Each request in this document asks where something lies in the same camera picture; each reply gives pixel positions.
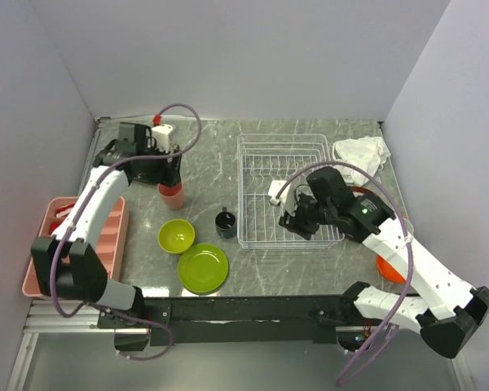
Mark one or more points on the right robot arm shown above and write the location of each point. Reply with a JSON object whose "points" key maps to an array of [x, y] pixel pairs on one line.
{"points": [[446, 310]]}

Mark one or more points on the red white striped cloth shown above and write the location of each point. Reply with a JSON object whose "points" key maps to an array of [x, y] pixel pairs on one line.
{"points": [[64, 211]]}

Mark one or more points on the white wire dish rack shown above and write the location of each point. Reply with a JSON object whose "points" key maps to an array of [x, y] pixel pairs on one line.
{"points": [[261, 160]]}

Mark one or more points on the black base bar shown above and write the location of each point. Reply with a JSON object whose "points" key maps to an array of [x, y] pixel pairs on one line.
{"points": [[238, 319]]}

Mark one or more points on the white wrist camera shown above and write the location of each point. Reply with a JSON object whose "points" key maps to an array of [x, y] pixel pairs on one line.
{"points": [[283, 194], [162, 133]]}

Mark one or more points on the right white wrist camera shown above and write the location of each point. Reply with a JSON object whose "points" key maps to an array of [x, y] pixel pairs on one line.
{"points": [[283, 194]]}

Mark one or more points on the brown rimmed round plate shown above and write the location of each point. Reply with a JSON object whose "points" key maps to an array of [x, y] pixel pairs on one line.
{"points": [[358, 191]]}

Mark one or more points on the red cloth roll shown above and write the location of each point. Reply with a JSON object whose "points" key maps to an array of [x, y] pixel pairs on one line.
{"points": [[54, 225]]}

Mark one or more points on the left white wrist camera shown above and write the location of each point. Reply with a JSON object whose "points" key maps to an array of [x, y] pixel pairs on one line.
{"points": [[162, 133]]}

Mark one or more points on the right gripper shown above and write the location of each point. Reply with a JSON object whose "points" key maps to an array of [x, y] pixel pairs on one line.
{"points": [[295, 222]]}

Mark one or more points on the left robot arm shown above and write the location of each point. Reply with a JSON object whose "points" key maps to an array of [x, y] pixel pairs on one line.
{"points": [[66, 262]]}

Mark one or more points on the orange bowl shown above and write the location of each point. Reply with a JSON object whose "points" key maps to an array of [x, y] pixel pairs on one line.
{"points": [[388, 272]]}

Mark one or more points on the aluminium frame rail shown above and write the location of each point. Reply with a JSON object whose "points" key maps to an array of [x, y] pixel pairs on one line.
{"points": [[43, 318]]}

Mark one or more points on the dark blue ceramic mug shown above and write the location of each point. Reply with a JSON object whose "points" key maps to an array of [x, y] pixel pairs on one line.
{"points": [[226, 224]]}

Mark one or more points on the green bowl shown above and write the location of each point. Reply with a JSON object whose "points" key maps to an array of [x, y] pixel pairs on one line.
{"points": [[176, 236]]}

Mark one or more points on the green plate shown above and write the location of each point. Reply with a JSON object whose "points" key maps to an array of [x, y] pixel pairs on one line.
{"points": [[203, 268]]}

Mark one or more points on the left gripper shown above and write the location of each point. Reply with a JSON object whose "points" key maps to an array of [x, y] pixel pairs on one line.
{"points": [[166, 175]]}

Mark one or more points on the pink plastic cup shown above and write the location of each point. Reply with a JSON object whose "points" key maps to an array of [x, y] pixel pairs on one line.
{"points": [[173, 197]]}

